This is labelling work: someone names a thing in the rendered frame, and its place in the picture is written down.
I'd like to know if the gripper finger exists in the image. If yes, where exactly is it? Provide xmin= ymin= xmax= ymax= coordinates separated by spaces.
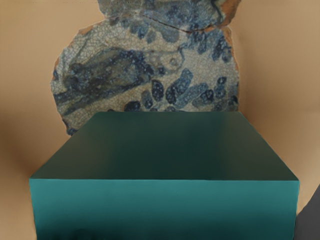
xmin=294 ymin=184 xmax=320 ymax=240

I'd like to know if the teal block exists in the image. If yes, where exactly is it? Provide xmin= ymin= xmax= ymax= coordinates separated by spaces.
xmin=28 ymin=111 xmax=300 ymax=240

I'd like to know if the tan plate with blue pattern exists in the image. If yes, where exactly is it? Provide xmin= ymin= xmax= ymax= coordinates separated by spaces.
xmin=0 ymin=0 xmax=320 ymax=240

